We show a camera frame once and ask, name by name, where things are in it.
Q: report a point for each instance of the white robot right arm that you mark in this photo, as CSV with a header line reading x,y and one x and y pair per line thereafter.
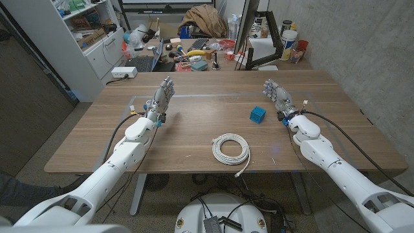
x,y
339,171

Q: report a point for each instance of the open black laptop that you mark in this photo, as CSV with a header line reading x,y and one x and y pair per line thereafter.
x,y
142,63

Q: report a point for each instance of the white canister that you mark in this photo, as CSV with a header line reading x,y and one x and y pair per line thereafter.
x,y
287,45

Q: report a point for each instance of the black flat monitor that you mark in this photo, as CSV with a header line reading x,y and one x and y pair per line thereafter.
x,y
247,22

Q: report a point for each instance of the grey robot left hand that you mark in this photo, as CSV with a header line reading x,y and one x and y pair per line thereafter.
x,y
160,97

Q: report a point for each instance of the clear drinking glass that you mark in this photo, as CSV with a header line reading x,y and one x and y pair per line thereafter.
x,y
296,55

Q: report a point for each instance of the white paper sheet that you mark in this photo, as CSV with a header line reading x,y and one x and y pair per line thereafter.
x,y
260,47

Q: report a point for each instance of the black keyboard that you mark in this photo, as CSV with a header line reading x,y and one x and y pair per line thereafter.
x,y
198,44

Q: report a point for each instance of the yellow banana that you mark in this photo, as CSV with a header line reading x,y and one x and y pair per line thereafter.
x,y
196,52

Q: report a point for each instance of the person in dark clothes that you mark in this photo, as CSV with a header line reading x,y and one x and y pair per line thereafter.
x,y
26,194

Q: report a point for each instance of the clear plastic bottle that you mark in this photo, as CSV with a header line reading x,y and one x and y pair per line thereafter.
x,y
233,27

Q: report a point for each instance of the black computer mouse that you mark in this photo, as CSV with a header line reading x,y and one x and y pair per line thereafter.
x,y
169,47

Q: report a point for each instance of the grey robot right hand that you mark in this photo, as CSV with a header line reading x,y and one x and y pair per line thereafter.
x,y
281,97

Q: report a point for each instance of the grey table leg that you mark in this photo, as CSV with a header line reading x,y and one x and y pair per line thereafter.
x,y
300,194
138,194

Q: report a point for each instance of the white power strip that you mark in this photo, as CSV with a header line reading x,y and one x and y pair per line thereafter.
x,y
124,72

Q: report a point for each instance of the blue box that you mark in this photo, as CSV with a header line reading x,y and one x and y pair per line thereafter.
x,y
185,32

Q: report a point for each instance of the red cup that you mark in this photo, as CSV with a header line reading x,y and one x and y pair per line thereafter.
x,y
303,45

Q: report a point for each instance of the whiteboard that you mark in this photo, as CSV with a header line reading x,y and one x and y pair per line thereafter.
x,y
168,1

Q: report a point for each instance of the white shelf cabinet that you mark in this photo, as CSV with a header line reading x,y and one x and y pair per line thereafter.
x,y
64,48

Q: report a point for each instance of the black round fan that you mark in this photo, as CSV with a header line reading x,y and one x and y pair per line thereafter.
x,y
156,182

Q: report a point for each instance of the cardboard box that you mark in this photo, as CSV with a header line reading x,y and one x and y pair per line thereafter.
x,y
92,39

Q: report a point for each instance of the dark-lid jar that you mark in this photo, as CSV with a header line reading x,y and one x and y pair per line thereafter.
x,y
286,26

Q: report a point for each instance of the blue block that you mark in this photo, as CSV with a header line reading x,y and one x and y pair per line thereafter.
x,y
257,115

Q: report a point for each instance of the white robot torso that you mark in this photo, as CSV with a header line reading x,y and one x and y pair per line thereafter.
x,y
220,207

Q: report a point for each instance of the clear plastic bag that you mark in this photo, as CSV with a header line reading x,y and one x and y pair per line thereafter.
x,y
137,35

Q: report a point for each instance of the brown jacket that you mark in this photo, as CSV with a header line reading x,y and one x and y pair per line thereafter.
x,y
203,21

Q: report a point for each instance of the teal box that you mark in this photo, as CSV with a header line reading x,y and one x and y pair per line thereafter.
x,y
199,66

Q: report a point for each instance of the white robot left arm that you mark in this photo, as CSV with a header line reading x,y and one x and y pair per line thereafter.
x,y
97,181

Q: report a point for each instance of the silver metal bell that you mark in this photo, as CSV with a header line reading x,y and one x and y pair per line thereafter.
x,y
215,63

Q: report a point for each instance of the red bowl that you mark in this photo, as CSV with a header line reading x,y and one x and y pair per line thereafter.
x,y
227,43

